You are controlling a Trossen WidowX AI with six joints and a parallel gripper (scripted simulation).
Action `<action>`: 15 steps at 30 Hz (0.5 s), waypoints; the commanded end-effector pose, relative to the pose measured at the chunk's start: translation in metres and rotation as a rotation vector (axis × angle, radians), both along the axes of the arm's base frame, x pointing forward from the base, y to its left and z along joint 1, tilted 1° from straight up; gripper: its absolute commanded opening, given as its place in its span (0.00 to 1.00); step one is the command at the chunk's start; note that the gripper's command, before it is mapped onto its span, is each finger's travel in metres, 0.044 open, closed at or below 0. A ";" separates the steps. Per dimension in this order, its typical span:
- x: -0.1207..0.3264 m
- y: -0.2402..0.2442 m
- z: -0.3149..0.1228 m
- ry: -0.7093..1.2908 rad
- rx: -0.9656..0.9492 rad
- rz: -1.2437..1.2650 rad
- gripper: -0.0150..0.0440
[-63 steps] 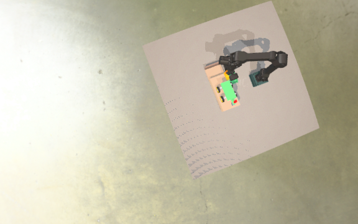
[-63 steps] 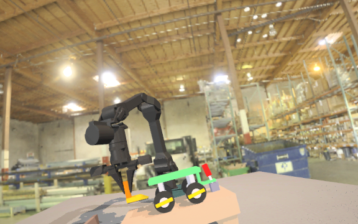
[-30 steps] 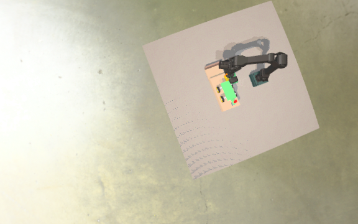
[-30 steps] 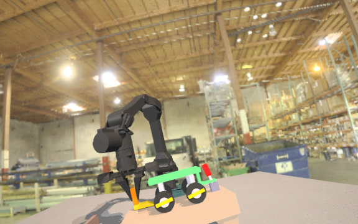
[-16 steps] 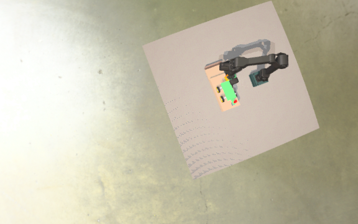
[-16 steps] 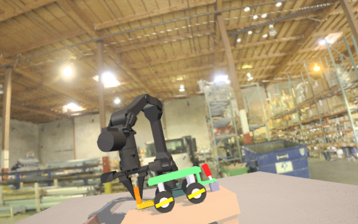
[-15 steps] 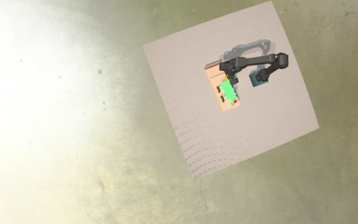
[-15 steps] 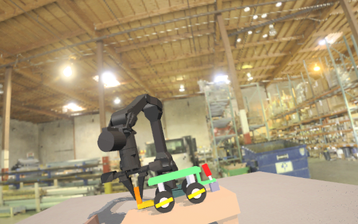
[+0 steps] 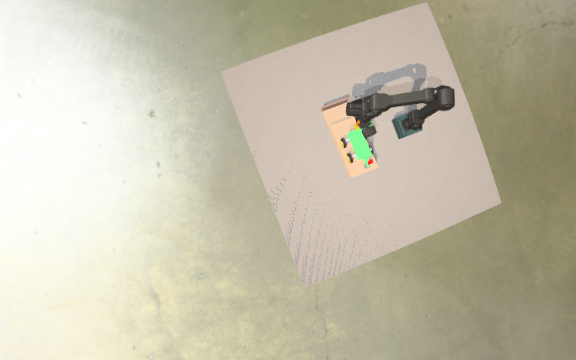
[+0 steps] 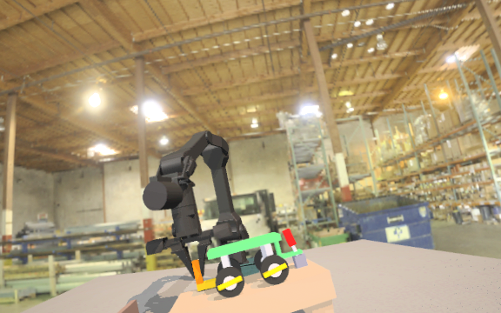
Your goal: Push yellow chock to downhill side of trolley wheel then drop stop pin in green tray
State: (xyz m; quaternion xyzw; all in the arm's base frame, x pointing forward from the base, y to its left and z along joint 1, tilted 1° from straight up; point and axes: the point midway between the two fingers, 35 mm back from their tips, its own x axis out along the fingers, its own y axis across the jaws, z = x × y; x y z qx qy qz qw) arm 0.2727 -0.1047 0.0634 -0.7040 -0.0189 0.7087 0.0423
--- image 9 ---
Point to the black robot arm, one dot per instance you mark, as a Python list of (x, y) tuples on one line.
[(443, 99)]

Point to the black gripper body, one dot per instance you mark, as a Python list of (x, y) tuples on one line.
[(365, 122)]

